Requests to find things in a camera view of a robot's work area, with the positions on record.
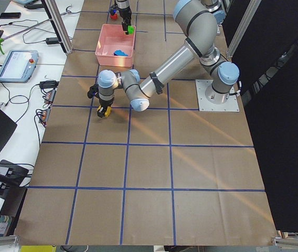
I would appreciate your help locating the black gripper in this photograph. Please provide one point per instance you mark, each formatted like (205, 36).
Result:
(125, 14)
(105, 102)

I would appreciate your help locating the yellow toy block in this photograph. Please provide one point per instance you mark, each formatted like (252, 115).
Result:
(107, 111)

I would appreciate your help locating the red toy block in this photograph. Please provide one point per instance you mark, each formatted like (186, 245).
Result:
(114, 16)

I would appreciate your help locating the green toy block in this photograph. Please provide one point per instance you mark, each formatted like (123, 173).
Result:
(130, 30)

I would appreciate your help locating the blue toy block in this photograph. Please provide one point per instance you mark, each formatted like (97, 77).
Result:
(120, 53)

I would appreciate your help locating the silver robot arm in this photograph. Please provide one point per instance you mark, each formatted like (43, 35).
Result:
(200, 28)
(123, 6)

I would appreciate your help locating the pink plastic box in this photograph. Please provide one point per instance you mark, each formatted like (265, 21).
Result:
(112, 38)

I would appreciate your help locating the black power adapter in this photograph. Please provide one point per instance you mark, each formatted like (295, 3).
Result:
(51, 40)

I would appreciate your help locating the teach pendant tablet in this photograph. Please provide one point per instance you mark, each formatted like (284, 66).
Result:
(19, 66)

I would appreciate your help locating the brown paper table cover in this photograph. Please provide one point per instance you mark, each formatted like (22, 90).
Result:
(170, 175)

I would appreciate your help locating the black smartphone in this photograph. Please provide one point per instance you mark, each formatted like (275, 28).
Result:
(10, 15)

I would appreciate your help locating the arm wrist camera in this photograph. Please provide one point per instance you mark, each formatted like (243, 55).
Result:
(112, 10)

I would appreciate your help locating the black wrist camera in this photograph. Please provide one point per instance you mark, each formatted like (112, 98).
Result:
(93, 91)

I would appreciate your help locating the aluminium frame post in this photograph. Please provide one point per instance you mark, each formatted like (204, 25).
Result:
(243, 25)
(57, 23)

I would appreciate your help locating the aluminium frame post left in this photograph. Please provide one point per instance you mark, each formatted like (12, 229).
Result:
(243, 25)

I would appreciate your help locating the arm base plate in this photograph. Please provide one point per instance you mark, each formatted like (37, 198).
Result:
(211, 101)

